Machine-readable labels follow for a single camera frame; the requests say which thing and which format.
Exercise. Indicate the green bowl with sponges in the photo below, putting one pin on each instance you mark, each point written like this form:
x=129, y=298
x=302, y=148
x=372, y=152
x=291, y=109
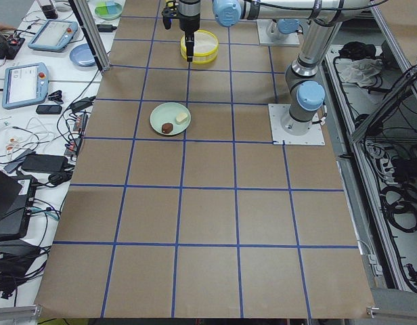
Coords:
x=108, y=10

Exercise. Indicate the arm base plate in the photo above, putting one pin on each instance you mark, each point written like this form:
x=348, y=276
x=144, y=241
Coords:
x=282, y=32
x=287, y=131

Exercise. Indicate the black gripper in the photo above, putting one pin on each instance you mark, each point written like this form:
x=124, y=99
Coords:
x=189, y=18

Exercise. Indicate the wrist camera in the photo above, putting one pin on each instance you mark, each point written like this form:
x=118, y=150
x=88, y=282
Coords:
x=169, y=13

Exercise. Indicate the blue teach pendant far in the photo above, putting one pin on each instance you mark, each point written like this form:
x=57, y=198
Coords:
x=54, y=35

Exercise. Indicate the blue plate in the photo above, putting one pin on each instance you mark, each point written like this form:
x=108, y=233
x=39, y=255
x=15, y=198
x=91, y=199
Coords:
x=82, y=56

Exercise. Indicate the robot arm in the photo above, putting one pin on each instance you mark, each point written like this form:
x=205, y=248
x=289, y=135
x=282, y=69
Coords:
x=325, y=18

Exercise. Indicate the black power adapter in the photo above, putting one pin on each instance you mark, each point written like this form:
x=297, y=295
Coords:
x=43, y=163

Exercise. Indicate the aluminium frame post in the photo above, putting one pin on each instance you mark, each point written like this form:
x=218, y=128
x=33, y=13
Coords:
x=87, y=23

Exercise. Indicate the black laptop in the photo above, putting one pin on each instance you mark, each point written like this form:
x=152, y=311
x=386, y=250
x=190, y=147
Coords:
x=17, y=194

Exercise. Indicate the blue teach pendant near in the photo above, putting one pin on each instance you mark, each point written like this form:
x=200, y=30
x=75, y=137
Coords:
x=25, y=85

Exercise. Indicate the yellow steamer centre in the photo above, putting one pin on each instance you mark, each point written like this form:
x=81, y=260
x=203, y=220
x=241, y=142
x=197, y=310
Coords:
x=206, y=46

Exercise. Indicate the blue teach pendant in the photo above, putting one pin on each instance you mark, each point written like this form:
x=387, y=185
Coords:
x=54, y=35
x=25, y=85

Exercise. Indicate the mint green plate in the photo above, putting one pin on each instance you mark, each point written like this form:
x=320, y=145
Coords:
x=166, y=113

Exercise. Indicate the brown bun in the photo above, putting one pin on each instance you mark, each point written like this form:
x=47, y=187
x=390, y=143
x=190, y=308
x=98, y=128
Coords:
x=167, y=128

